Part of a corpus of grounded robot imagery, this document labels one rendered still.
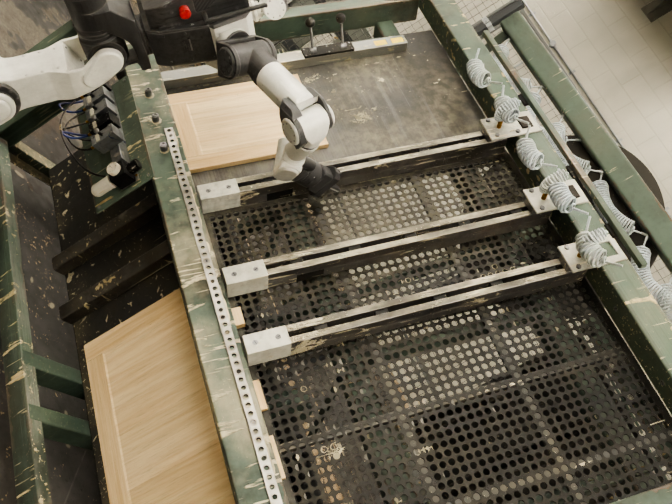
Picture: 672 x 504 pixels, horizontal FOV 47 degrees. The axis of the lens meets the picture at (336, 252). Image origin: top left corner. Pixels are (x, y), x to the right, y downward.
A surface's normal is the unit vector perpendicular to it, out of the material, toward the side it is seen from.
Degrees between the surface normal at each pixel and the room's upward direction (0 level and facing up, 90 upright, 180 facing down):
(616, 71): 90
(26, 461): 90
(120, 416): 90
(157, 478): 90
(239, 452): 58
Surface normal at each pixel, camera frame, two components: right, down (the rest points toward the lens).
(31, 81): 0.32, 0.78
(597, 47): -0.36, -0.23
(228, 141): 0.07, -0.59
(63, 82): -0.11, 0.80
